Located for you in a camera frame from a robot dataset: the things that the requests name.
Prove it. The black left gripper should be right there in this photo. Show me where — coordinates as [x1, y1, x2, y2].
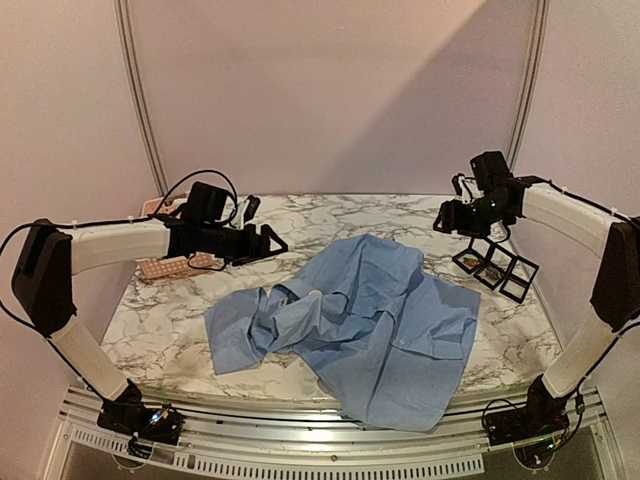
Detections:
[201, 223, 289, 268]

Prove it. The round brooch dark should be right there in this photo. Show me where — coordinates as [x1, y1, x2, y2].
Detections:
[483, 268, 500, 281]

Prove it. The blue shirt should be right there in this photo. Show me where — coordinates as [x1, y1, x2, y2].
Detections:
[205, 234, 481, 431]

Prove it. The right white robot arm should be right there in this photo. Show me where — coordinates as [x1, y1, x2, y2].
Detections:
[433, 151, 639, 436]

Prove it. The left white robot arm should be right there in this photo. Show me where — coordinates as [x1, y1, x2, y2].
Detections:
[1, 170, 288, 434]

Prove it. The pink plastic basket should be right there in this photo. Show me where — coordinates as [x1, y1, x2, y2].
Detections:
[137, 194, 222, 280]

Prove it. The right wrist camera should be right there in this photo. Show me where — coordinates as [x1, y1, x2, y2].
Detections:
[451, 173, 475, 203]

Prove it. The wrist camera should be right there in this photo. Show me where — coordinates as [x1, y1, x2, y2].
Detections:
[242, 195, 261, 223]
[451, 173, 475, 203]

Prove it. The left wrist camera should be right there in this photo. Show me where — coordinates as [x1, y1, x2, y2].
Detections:
[242, 195, 261, 223]

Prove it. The black frame box left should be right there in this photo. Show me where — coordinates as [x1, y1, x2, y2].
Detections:
[452, 238, 497, 275]

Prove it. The black frame box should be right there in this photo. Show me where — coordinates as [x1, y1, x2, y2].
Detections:
[499, 256, 539, 304]
[452, 238, 497, 275]

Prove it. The black frame box right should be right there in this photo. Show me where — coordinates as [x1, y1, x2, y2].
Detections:
[499, 256, 539, 304]

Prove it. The aluminium front rail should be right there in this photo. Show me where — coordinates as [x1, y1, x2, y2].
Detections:
[44, 387, 626, 479]

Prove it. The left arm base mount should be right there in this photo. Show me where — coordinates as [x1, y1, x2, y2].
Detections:
[97, 388, 185, 446]

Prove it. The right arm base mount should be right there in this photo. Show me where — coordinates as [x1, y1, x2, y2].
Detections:
[481, 394, 585, 452]

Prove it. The left aluminium post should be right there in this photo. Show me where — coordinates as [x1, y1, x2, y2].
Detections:
[114, 0, 168, 195]

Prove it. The aluminium post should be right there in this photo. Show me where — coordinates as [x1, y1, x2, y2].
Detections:
[506, 0, 550, 171]
[114, 0, 168, 195]

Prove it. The right aluminium post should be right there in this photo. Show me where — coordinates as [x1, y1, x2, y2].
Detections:
[506, 0, 550, 171]

